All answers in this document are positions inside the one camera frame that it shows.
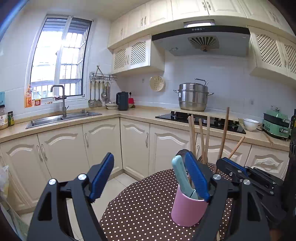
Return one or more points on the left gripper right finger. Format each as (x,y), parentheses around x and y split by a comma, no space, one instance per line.
(248,220)

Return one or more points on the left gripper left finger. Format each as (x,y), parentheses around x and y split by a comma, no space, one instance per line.
(51,221)

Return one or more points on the teal sheathed knife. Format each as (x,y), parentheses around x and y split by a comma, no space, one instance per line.
(181,175)

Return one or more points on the metal spoon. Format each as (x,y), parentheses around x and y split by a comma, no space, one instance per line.
(182,153)

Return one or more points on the kitchen faucet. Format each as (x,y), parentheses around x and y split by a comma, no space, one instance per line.
(62,97)

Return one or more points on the pink utensil cup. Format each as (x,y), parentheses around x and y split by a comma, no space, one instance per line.
(187,211)

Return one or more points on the green electric cooker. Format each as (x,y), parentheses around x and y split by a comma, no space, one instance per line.
(276,124)

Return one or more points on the white bowl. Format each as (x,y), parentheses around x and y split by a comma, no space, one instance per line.
(250,125)

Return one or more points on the oil bottle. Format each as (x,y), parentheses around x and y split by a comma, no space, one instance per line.
(292,123)

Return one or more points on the brown polka dot tablecloth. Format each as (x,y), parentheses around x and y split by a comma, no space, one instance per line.
(142,211)

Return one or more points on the steel sink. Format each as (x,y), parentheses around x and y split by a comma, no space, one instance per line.
(60,118)

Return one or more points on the steel steamer pot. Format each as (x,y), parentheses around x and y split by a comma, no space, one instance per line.
(193,96)

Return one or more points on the orange bottle on sill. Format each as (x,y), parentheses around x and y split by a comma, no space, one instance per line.
(28,97)

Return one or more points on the black electric kettle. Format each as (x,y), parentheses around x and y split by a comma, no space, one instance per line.
(122,100)

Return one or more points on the hanging utensil rack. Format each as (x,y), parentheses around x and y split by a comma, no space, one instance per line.
(100,89)

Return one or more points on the red container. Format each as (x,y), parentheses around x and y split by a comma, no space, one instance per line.
(130,102)

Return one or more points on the window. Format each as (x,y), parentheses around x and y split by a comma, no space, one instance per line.
(58,59)

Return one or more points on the range hood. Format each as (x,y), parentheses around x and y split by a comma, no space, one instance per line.
(205,40)

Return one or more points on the round wall trivet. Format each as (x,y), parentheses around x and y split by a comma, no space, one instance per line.
(157,83)

